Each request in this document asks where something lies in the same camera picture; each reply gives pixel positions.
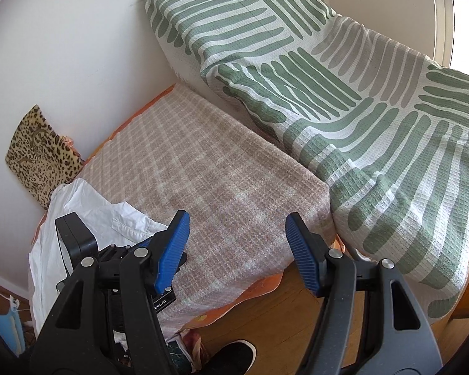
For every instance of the pink plaid bed blanket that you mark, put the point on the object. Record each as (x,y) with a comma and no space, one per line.
(183,153)

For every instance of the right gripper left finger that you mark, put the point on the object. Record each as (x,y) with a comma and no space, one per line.
(104,321)

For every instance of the white long-sleeve shirt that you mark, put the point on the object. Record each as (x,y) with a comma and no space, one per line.
(111,223)

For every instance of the light blue chair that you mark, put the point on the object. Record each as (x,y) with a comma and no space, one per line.
(11,331)

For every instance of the black shoe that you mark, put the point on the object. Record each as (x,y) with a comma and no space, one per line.
(235,358)

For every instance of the green striped white blanket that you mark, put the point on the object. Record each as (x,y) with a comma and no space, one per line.
(384,126)

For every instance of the leopard print cushion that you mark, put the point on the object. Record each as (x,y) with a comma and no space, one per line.
(40,158)

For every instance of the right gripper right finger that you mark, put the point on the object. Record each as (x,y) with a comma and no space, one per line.
(370,321)

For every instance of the white clip-on desk lamp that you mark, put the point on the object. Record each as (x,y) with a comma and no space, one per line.
(14,304)

